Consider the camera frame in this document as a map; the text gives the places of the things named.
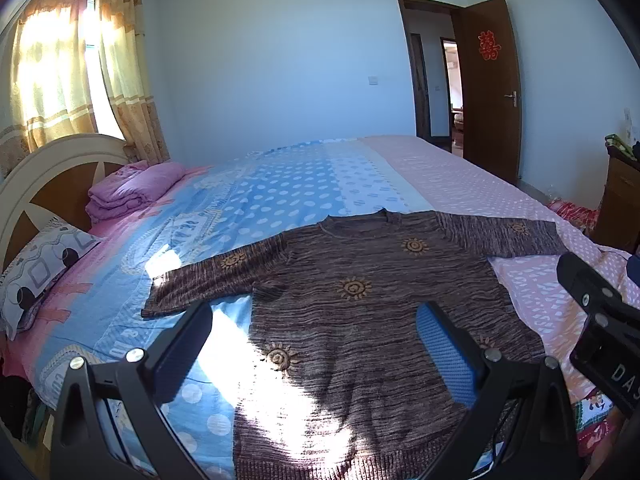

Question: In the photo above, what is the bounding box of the brown knit sun-pattern sweater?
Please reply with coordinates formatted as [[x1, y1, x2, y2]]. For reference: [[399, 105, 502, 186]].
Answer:
[[142, 210, 565, 479]]

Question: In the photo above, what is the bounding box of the yellow floral curtain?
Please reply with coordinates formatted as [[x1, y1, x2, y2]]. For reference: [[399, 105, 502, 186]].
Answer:
[[1, 0, 169, 176]]

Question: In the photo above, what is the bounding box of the brown wooden door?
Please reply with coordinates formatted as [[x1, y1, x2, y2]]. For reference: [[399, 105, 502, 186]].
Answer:
[[454, 0, 522, 184]]

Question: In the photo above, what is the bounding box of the wooden side cabinet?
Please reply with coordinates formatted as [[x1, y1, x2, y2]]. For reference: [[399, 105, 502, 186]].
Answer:
[[591, 156, 639, 254]]

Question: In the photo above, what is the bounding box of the dark brown door frame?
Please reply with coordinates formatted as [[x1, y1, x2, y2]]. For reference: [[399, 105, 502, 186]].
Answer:
[[398, 0, 463, 155]]

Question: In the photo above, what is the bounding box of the folded purple blanket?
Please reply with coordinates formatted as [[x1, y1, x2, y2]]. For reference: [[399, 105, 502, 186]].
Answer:
[[86, 160, 186, 226]]

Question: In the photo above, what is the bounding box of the cream and wood headboard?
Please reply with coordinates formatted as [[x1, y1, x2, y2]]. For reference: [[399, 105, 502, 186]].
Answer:
[[1, 133, 128, 268]]

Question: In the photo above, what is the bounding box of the silver door handle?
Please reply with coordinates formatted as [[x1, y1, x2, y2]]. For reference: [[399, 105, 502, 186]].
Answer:
[[504, 90, 518, 108]]

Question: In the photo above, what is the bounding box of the red double-happiness door decoration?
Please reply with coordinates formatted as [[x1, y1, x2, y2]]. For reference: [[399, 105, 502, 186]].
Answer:
[[477, 30, 502, 62]]

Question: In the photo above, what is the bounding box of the grey patterned pillow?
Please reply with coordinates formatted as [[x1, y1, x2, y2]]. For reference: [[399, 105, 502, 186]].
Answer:
[[1, 217, 102, 340]]

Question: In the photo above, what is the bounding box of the blue pink polka-dot bedspread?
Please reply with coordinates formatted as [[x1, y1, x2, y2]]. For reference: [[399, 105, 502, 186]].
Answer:
[[1, 136, 639, 479]]

